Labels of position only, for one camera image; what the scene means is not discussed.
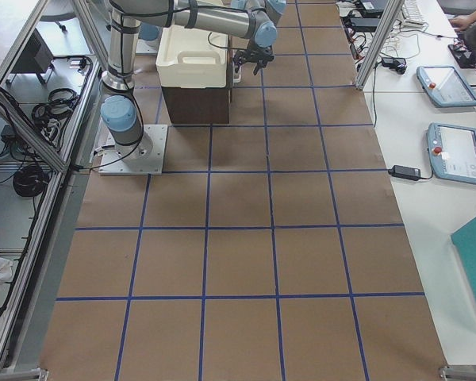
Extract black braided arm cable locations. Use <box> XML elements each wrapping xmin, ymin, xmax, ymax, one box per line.
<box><xmin>207</xmin><ymin>30</ymin><xmax>239</xmax><ymax>52</ymax></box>

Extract white foam tray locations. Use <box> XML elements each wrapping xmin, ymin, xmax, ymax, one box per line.
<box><xmin>156</xmin><ymin>25</ymin><xmax>228</xmax><ymax>88</ymax></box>

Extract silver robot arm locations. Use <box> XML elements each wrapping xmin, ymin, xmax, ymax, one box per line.
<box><xmin>100</xmin><ymin>1</ymin><xmax>286</xmax><ymax>161</ymax></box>

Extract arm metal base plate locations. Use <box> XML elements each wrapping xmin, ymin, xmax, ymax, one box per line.
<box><xmin>98</xmin><ymin>125</ymin><xmax>168</xmax><ymax>175</ymax></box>

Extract black electronics box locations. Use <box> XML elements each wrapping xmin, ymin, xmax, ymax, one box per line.
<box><xmin>6</xmin><ymin>29</ymin><xmax>54</xmax><ymax>84</ymax></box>

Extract upper teach pendant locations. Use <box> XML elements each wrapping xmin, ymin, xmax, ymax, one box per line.
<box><xmin>416</xmin><ymin>66</ymin><xmax>476</xmax><ymax>108</ymax></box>

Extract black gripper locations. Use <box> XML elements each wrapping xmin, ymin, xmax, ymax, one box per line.
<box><xmin>233</xmin><ymin>41</ymin><xmax>274</xmax><ymax>75</ymax></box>

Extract black power adapter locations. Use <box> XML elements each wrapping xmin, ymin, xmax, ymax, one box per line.
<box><xmin>388</xmin><ymin>165</ymin><xmax>421</xmax><ymax>181</ymax></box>

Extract teach pendant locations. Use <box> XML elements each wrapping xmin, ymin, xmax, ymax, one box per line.
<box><xmin>416</xmin><ymin>66</ymin><xmax>476</xmax><ymax>108</ymax></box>
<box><xmin>426</xmin><ymin>122</ymin><xmax>476</xmax><ymax>185</ymax></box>

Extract wooden drawer with white handle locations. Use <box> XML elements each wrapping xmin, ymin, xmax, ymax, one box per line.
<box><xmin>227</xmin><ymin>36</ymin><xmax>241</xmax><ymax>88</ymax></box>

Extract lower teach pendant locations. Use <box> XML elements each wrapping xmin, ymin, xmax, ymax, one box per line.
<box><xmin>426</xmin><ymin>122</ymin><xmax>476</xmax><ymax>185</ymax></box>

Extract coiled black cables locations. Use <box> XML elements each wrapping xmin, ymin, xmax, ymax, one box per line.
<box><xmin>31</xmin><ymin>87</ymin><xmax>80</xmax><ymax>132</ymax></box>

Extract aluminium frame post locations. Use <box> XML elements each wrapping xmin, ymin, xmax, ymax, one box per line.
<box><xmin>355</xmin><ymin>0</ymin><xmax>404</xmax><ymax>90</ymax></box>

